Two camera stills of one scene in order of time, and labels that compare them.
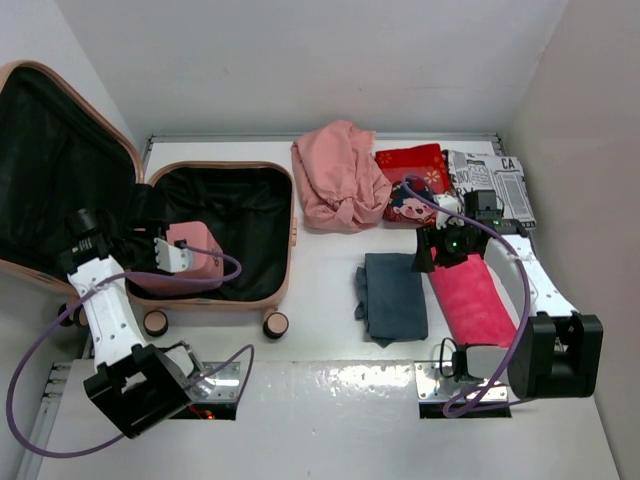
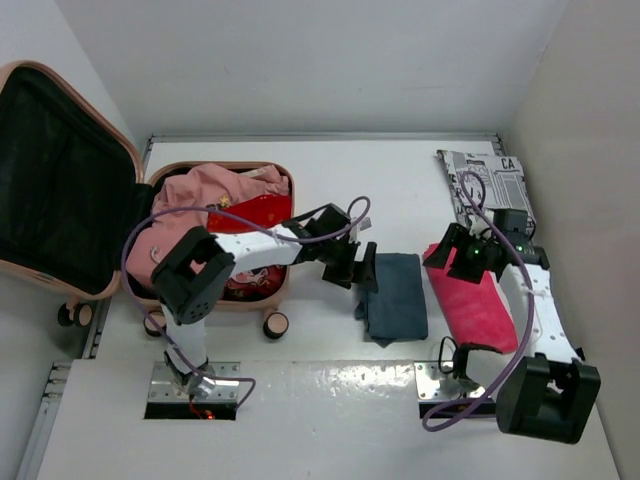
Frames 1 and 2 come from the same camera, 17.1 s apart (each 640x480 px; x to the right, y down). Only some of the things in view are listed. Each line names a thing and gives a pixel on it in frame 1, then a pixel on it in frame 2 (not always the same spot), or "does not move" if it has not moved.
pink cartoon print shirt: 340,185 -> 182,200
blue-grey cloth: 391,298 does not move
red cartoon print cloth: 418,173 -> 262,283
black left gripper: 147,230 -> 361,272
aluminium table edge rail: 148,143 does not move
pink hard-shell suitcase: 193,236 does not move
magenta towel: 472,302 does not move
